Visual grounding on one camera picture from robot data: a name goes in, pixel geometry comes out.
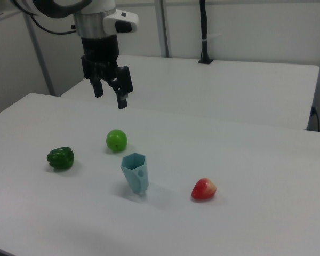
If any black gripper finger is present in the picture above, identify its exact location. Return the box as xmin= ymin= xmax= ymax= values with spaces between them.
xmin=111 ymin=65 xmax=134 ymax=110
xmin=90 ymin=77 xmax=105 ymax=98

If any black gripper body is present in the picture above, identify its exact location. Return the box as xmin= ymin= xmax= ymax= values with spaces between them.
xmin=81 ymin=35 xmax=121 ymax=81

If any light blue hexagonal mug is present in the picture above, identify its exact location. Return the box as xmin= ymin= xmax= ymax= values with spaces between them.
xmin=121 ymin=152 xmax=149 ymax=196

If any green apple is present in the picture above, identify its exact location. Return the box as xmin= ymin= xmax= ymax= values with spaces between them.
xmin=106 ymin=129 xmax=128 ymax=153

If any dark green bell pepper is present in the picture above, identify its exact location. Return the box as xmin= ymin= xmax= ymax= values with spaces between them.
xmin=46 ymin=146 xmax=75 ymax=170

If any black pole with flat base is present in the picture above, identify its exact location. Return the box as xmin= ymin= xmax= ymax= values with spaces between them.
xmin=197 ymin=0 xmax=214 ymax=65

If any red strawberry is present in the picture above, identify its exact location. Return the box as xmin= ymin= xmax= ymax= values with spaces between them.
xmin=191 ymin=178 xmax=218 ymax=201

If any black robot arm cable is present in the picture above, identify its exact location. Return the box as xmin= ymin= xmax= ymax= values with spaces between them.
xmin=23 ymin=12 xmax=78 ymax=36

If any grey aluminium partition post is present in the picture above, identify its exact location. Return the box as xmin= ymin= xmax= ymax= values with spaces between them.
xmin=23 ymin=12 xmax=56 ymax=96
xmin=154 ymin=0 xmax=172 ymax=57

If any dark cable beside table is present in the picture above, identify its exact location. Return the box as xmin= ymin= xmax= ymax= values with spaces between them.
xmin=310 ymin=106 xmax=320 ymax=132

